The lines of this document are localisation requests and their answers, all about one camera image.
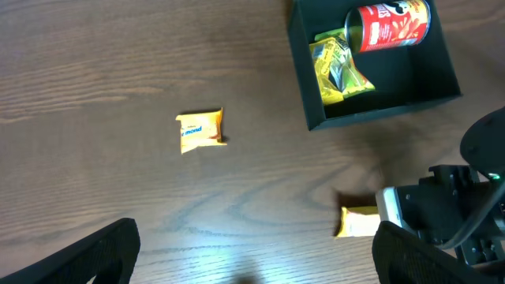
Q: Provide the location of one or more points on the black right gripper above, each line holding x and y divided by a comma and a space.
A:
437, 206

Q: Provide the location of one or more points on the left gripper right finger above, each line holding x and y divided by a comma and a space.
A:
401, 258

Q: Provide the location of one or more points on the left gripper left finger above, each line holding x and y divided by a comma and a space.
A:
106, 256

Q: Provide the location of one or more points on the green snack packet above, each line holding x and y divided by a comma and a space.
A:
344, 75

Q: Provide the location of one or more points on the yellow snack packet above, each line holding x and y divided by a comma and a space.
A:
322, 57

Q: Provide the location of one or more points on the red Pringles can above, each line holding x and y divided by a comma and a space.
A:
387, 25

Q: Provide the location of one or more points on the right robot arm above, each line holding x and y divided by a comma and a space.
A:
482, 148

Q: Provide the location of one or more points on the orange cracker packet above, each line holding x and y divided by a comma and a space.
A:
358, 222

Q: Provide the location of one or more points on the dark green open box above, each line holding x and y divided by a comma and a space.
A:
405, 78

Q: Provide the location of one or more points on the small orange biscuit packet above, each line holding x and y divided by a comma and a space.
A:
200, 130

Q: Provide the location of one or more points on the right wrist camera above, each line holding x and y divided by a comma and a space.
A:
388, 209

